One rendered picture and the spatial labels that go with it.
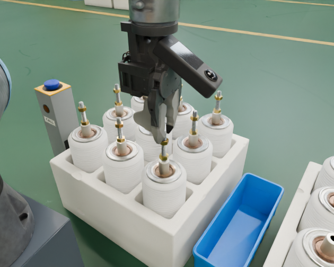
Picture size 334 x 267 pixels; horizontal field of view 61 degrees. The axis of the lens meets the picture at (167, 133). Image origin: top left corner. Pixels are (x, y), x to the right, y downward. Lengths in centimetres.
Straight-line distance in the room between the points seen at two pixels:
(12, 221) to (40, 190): 55
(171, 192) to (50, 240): 24
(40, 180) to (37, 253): 58
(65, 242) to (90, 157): 27
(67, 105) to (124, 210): 36
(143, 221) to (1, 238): 29
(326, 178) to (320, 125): 67
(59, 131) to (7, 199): 45
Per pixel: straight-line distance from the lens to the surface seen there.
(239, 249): 79
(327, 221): 60
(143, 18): 42
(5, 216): 43
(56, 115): 84
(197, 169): 67
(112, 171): 64
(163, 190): 57
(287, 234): 63
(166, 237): 60
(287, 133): 124
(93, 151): 70
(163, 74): 44
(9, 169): 111
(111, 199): 65
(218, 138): 73
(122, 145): 63
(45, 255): 47
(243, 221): 85
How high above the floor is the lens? 65
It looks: 35 degrees down
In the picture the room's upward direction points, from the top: straight up
